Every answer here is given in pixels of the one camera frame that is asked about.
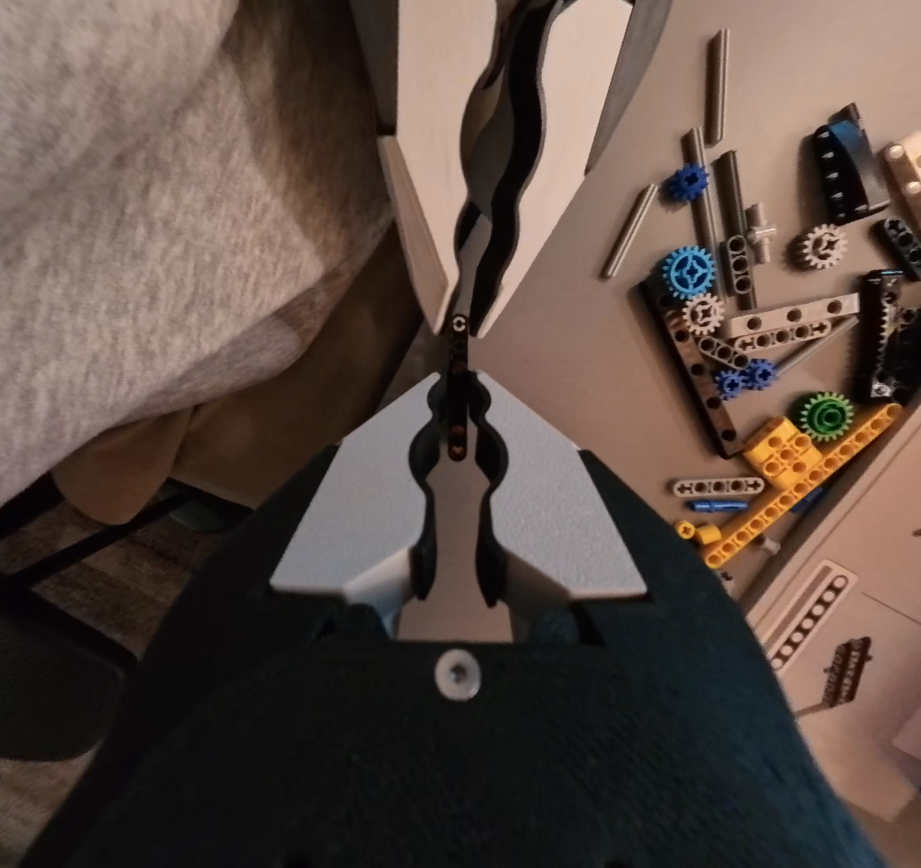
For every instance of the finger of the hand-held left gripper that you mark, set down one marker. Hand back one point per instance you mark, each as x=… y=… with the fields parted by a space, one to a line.
x=432 y=77
x=575 y=91

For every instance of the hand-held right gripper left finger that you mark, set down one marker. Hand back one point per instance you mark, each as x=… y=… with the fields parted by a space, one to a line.
x=345 y=515

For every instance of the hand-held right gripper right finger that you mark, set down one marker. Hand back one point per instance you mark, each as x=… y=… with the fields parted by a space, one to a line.
x=568 y=515

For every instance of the thin black lego beam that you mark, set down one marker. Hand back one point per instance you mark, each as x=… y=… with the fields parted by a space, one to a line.
x=458 y=379

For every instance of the yellow lego bush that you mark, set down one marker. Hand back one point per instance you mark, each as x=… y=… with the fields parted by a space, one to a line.
x=687 y=528

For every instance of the blue lego pin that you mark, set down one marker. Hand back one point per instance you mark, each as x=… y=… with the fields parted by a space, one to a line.
x=809 y=500
x=709 y=505

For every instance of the yellow lego tube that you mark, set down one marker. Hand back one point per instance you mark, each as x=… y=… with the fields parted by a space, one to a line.
x=709 y=535

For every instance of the small blue lego gear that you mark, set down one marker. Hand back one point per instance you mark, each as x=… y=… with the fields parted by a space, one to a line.
x=687 y=181
x=761 y=373
x=730 y=382

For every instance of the short light grey lego axle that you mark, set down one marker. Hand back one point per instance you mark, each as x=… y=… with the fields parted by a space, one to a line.
x=629 y=231

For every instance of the light grey thin lego beam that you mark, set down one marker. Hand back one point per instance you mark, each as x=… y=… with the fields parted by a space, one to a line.
x=784 y=336
x=719 y=485

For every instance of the thick dark grey lego axle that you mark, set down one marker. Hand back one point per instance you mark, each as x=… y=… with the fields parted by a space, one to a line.
x=734 y=192

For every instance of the long black lego beam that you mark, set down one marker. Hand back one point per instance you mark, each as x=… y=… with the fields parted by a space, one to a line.
x=696 y=379

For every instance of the yellow lego block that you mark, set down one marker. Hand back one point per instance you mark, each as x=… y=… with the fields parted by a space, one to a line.
x=763 y=443

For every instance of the large blue lego gear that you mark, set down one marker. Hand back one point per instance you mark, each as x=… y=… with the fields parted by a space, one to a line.
x=689 y=272

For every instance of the thin grey three-hole lego beam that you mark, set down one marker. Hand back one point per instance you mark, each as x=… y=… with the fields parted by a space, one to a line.
x=723 y=352

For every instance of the light grey lego axle connector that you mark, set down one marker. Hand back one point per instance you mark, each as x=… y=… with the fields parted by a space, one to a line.
x=759 y=231

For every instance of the dark grey three-hole lego beam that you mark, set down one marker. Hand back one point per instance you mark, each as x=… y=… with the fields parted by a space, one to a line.
x=737 y=260

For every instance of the long yellow lego beam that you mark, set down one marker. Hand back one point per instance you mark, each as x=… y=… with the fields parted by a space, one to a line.
x=806 y=485

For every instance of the black curved lego panel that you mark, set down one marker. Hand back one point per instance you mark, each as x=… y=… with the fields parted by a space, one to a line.
x=845 y=163

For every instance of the light grey lego gear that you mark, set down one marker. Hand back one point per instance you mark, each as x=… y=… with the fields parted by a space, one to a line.
x=703 y=313
x=822 y=246

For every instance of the green lego gear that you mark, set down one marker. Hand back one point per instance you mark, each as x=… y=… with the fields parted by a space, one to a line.
x=824 y=415

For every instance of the white lego brick beam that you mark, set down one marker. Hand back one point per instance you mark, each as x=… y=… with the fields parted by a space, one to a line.
x=903 y=167

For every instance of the thin grey lego axle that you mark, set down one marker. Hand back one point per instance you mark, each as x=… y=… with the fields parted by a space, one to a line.
x=813 y=354

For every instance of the lego instruction booklet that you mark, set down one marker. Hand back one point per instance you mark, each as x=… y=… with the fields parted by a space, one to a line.
x=863 y=523

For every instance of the short black lego beam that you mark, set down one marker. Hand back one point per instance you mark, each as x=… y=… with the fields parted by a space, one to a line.
x=899 y=238

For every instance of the black lego gear rack assembly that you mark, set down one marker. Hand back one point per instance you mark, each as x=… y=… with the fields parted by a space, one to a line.
x=881 y=336

